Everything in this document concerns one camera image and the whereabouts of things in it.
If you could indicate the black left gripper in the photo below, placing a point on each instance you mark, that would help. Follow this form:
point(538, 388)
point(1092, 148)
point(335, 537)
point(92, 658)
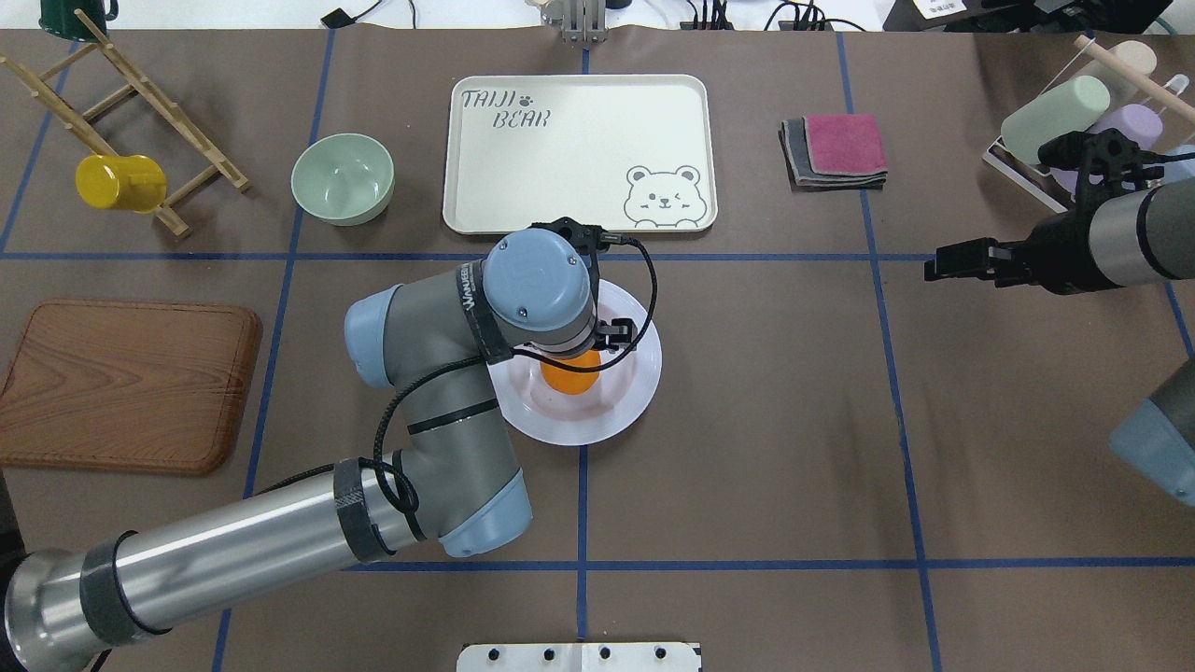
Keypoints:
point(617, 332)

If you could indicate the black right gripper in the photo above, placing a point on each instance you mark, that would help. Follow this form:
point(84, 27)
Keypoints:
point(1060, 252)

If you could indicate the white plate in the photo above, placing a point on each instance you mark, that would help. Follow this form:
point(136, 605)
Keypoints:
point(618, 397)

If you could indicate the orange fruit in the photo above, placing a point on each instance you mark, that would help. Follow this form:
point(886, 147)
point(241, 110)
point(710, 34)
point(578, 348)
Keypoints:
point(572, 383)

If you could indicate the cream bear tray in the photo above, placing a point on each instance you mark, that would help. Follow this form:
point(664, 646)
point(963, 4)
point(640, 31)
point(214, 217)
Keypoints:
point(628, 152)

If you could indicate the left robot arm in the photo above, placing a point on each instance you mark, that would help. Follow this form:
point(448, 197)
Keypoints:
point(441, 464)

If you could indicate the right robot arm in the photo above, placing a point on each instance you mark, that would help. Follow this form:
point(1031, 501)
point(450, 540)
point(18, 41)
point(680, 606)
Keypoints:
point(1127, 255)

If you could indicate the pink and grey cloths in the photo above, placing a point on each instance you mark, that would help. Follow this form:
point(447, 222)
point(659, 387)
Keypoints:
point(835, 151)

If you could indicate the green cup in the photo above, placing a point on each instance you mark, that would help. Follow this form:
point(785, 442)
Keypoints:
point(1072, 106)

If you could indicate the purple cup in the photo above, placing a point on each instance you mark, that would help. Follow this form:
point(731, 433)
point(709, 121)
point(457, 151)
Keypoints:
point(1136, 121)

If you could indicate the blue cup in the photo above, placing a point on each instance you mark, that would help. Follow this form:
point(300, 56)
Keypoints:
point(1175, 171)

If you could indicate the white cup rack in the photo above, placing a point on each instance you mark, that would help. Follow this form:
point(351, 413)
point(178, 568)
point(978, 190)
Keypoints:
point(1171, 98)

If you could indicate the beige cup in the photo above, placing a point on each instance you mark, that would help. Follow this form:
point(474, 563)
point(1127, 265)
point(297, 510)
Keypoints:
point(1140, 57)

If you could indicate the light green bowl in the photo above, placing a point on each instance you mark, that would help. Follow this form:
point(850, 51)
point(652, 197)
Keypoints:
point(345, 179)

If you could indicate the small black sensor puck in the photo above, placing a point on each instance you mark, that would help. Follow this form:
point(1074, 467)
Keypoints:
point(337, 19)

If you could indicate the yellow mug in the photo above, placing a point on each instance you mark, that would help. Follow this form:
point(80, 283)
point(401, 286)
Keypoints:
point(135, 183)

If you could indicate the wooden cutting board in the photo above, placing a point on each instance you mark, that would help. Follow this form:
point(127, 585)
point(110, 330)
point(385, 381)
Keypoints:
point(129, 386)

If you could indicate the dark green mug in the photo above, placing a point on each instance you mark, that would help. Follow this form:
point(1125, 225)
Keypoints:
point(77, 21)

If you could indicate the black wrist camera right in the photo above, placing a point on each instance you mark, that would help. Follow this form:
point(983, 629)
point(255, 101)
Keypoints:
point(1107, 164)

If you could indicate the aluminium frame post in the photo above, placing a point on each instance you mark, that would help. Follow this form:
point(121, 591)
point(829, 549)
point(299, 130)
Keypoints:
point(578, 22)

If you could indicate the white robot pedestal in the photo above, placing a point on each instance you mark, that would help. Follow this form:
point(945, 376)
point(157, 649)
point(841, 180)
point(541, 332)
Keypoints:
point(582, 656)

